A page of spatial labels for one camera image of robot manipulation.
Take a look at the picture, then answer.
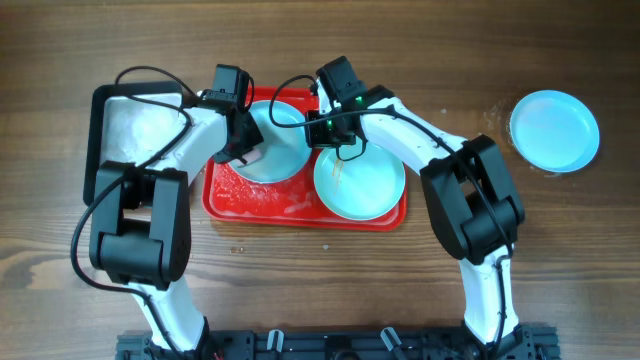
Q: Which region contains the light blue plate top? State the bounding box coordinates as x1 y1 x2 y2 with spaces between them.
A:
231 100 311 184

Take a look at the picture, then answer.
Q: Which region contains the light blue plate bottom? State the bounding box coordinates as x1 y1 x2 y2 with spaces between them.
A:
313 141 406 221

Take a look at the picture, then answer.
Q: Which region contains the pink cleaning sponge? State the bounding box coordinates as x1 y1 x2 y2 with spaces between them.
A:
240 148 262 166

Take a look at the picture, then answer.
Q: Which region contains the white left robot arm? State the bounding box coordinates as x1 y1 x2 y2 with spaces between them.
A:
80 82 261 359

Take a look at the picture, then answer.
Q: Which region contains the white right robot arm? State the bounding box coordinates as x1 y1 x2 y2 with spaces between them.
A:
308 97 525 348

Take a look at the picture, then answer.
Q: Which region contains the black metal water tray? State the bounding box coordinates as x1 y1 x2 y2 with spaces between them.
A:
83 81 185 205

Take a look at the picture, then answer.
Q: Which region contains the light blue plate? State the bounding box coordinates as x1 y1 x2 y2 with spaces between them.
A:
313 141 406 221
508 90 600 173
231 100 311 184

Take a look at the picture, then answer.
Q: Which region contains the red plastic tray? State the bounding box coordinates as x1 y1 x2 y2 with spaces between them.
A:
202 87 407 231

